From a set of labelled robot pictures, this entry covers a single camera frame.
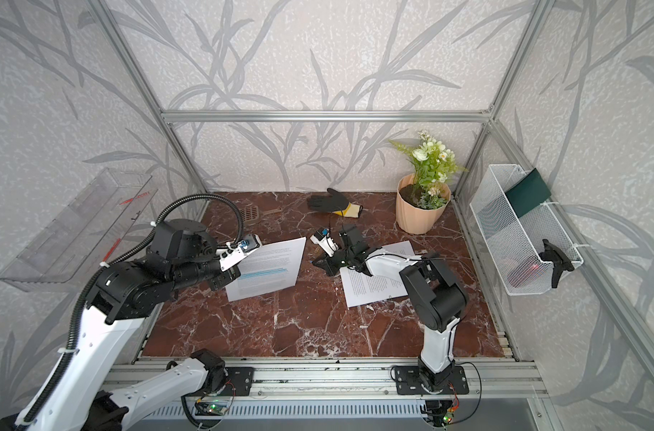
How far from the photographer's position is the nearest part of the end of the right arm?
0.71 meters

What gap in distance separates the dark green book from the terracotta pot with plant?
0.22 meters

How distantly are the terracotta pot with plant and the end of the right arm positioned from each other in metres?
0.29

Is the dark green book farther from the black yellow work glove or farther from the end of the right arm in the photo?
the black yellow work glove

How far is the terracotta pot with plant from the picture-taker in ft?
3.00

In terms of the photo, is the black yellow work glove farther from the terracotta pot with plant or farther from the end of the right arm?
the end of the right arm

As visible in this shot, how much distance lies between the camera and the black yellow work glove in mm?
1149

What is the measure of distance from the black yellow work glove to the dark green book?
0.59 metres

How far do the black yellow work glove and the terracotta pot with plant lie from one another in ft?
0.63

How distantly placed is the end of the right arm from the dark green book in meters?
0.40

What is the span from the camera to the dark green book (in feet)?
2.29

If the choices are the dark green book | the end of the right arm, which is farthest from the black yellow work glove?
the dark green book

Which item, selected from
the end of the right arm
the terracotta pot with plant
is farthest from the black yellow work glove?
the end of the right arm

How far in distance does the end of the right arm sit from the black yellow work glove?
342 mm
